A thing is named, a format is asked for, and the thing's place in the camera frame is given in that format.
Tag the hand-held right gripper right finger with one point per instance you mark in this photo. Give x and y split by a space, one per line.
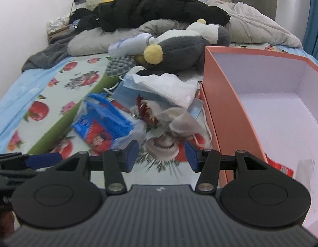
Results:
191 157

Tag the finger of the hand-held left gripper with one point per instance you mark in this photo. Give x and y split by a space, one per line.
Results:
43 160

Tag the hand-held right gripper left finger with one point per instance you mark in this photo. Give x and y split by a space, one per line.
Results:
131 157

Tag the clear bag with shuttlecock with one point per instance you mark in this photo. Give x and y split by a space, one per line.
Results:
148 113

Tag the pink cardboard box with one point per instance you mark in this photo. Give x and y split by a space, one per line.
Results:
226 108

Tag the blue face mask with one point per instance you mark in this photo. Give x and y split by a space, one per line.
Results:
124 91

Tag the clear plastic bag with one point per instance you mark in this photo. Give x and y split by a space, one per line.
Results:
134 133

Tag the green massage stick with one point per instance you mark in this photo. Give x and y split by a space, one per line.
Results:
59 127

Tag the blue red tissue pack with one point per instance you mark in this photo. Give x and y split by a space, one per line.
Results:
102 126

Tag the white tissue cloth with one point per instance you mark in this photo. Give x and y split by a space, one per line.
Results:
164 87

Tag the red packet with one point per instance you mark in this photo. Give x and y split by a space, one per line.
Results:
280 168

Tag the fruit print bed sheet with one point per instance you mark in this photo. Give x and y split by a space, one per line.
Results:
79 77

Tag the grey penguin plush toy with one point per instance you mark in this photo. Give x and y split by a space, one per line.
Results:
179 51

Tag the dark grey blanket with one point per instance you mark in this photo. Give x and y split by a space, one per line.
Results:
45 54

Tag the white spray bottle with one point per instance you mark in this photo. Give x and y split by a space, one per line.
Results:
128 43

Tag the grey pillow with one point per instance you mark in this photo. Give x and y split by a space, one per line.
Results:
97 40

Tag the patterned crumpled bag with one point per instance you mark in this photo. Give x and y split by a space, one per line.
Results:
58 23

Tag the beige duvet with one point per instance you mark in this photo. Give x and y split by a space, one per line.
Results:
256 25

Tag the black puffer jacket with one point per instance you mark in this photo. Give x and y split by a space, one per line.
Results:
161 7

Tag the grey bedside panel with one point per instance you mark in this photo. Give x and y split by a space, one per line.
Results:
251 2

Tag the blue curtain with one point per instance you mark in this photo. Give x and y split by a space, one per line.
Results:
316 30

